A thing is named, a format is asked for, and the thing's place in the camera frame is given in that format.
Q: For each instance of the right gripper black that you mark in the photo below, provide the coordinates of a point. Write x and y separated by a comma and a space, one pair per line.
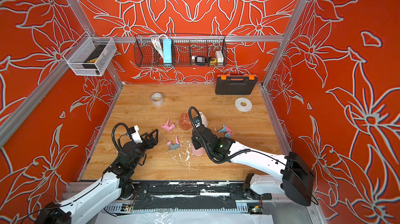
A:
194, 140

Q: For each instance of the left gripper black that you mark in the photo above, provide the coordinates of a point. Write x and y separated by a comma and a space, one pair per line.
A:
153, 142

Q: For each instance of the opaque pink spray bottle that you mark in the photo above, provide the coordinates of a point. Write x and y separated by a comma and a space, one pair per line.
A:
197, 152

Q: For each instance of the pink blue spray nozzle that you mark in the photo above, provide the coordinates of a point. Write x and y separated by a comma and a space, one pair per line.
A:
228, 133

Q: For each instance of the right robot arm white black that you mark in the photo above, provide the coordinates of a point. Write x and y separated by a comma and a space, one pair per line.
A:
284, 174

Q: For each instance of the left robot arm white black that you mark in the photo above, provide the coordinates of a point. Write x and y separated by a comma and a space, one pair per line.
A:
115, 182

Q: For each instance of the white spray bottle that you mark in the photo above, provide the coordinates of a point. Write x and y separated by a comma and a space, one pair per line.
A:
204, 119

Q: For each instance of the transparent pink spray bottle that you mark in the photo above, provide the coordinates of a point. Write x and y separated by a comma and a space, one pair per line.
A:
184, 122

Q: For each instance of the pink grey spray nozzle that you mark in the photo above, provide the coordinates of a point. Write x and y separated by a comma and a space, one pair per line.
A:
174, 146

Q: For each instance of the clear tape roll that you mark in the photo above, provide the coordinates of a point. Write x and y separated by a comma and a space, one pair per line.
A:
157, 99

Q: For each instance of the white tape roll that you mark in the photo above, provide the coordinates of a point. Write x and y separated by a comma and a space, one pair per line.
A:
243, 104

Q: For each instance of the black orange tool case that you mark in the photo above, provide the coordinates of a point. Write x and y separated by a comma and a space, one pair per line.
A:
235, 84

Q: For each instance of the black yellow tape measure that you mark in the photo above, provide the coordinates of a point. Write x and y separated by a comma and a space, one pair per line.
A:
212, 61

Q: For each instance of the white small box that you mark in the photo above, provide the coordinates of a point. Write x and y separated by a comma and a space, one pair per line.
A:
220, 58

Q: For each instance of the light blue box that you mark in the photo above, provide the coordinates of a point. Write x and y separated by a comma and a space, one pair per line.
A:
167, 52

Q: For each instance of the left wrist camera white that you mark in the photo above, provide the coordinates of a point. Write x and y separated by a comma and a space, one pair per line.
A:
134, 134

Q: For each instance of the black wire basket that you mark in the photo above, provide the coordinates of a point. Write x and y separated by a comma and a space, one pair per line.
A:
188, 50

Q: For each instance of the clear plastic wall bin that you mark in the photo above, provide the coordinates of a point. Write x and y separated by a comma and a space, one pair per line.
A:
88, 58

